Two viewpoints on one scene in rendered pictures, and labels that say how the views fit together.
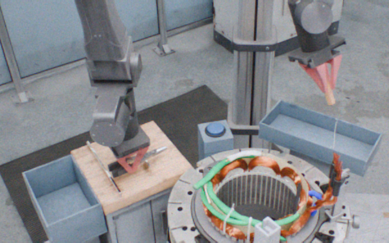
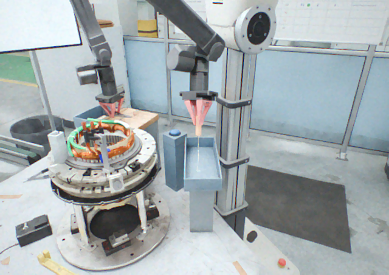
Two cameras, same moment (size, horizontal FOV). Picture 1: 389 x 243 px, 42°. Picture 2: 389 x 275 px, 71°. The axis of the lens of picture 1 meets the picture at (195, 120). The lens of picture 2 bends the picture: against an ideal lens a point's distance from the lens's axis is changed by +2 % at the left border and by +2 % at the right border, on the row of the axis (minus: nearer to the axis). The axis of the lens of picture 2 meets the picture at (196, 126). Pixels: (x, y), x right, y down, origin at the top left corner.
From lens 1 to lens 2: 1.00 m
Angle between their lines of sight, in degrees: 47
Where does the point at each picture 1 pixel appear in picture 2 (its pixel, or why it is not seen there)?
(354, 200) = (234, 241)
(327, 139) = (207, 168)
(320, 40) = (192, 85)
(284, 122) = (206, 150)
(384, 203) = (247, 259)
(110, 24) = (82, 24)
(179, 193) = not seen: hidden behind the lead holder
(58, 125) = not seen: hidden behind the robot
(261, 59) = (225, 112)
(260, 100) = (223, 141)
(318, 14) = (173, 57)
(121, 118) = (84, 73)
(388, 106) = not seen: outside the picture
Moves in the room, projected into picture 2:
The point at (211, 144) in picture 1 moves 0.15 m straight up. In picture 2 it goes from (165, 137) to (163, 101)
